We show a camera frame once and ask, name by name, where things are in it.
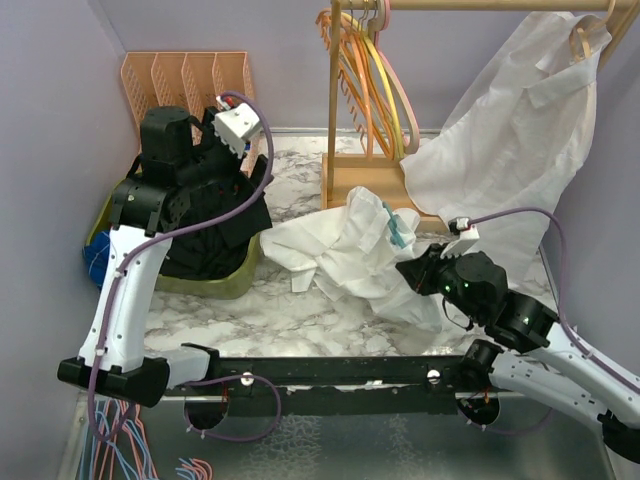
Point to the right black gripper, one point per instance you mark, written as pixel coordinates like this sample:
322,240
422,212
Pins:
420,272

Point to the pile of wire hangers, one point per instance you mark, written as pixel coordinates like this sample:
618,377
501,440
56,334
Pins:
128,455

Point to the hung white shirt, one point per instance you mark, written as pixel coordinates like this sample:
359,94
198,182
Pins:
514,141

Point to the pink hanger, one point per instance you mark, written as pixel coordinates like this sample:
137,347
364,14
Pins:
411,142

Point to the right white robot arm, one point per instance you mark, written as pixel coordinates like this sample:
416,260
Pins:
528,349

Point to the wooden clothes rack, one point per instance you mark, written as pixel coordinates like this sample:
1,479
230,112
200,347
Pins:
356,71

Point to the teal hanger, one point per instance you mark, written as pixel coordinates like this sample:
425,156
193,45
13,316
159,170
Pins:
400,236

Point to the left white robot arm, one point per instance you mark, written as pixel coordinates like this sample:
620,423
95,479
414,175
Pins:
186,210

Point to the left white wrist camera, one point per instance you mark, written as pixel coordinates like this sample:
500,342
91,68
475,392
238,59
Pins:
236,123

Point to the peach file organizer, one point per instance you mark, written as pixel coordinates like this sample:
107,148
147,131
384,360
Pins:
191,80

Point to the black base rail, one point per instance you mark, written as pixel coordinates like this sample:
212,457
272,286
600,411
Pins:
331,386

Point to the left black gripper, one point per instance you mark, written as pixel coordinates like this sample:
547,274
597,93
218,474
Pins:
238,181

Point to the wooden hanger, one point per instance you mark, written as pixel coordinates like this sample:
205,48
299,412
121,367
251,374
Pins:
579,36

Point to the green laundry basket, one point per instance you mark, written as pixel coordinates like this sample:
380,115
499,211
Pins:
230,287

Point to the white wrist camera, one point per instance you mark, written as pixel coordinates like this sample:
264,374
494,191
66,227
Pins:
466,236
236,123

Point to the yellow hanger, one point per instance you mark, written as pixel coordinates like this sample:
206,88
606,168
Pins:
385,85

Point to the orange hanger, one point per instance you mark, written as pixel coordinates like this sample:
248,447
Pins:
360,85

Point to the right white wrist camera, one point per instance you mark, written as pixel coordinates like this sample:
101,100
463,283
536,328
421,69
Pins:
466,236

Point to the black garment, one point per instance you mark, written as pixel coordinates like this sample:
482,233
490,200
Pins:
218,251

